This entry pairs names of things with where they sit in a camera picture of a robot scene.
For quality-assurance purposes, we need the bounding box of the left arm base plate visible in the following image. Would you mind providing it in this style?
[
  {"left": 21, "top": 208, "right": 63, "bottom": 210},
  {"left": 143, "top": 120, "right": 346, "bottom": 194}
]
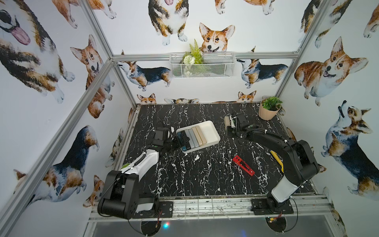
[{"left": 133, "top": 201, "right": 173, "bottom": 219}]

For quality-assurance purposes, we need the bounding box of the metal front rail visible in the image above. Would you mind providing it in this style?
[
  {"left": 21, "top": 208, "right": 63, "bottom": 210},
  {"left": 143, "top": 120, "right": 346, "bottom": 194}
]
[{"left": 88, "top": 194, "right": 332, "bottom": 222}]

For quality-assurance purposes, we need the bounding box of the white wire basket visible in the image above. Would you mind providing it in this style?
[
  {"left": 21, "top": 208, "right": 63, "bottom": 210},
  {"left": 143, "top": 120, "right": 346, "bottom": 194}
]
[{"left": 169, "top": 52, "right": 236, "bottom": 78}]

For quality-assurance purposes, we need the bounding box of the white plastic storage box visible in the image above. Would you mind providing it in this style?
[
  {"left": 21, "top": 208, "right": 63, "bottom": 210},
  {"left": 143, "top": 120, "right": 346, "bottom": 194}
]
[{"left": 176, "top": 120, "right": 221, "bottom": 154}]

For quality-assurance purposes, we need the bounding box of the red tool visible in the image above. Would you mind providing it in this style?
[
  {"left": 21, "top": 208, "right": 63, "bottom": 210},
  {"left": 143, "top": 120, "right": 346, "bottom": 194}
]
[{"left": 233, "top": 156, "right": 255, "bottom": 177}]

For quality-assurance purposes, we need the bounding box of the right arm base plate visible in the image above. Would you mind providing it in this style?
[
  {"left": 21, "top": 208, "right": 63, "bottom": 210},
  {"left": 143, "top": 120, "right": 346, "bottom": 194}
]
[{"left": 251, "top": 197, "right": 294, "bottom": 215}]

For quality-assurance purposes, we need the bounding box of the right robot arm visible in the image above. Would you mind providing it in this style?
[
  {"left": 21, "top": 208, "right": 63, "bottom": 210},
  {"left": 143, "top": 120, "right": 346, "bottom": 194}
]
[{"left": 224, "top": 113, "right": 320, "bottom": 208}]

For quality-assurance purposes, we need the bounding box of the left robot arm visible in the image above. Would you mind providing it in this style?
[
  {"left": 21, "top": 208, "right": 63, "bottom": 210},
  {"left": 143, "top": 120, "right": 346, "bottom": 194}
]
[{"left": 97, "top": 127, "right": 179, "bottom": 220}]

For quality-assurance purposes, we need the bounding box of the fern and white flower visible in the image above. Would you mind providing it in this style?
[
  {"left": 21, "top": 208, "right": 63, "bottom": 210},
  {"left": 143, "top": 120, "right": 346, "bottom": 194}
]
[{"left": 181, "top": 40, "right": 204, "bottom": 77}]

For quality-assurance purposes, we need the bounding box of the yellow plastic shovel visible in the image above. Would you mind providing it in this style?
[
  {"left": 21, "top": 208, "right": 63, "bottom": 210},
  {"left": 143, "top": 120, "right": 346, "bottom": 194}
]
[{"left": 270, "top": 151, "right": 284, "bottom": 173}]

